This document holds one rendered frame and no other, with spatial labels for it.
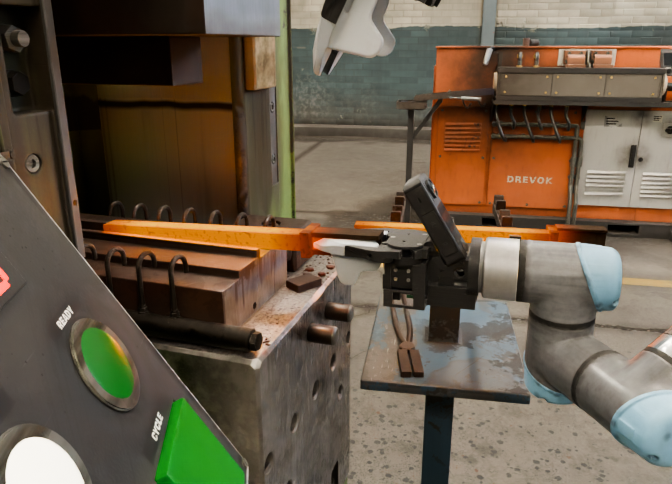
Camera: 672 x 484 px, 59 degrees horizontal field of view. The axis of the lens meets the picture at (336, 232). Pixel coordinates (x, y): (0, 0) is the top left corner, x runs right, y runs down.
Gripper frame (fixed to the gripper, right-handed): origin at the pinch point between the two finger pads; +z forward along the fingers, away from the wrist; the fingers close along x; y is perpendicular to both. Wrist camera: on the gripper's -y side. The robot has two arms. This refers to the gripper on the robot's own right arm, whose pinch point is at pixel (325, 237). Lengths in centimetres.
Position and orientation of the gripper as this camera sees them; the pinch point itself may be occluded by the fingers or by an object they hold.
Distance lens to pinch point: 77.7
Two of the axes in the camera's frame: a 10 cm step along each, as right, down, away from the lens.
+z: -9.5, -0.7, 2.9
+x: 3.0, -3.0, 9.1
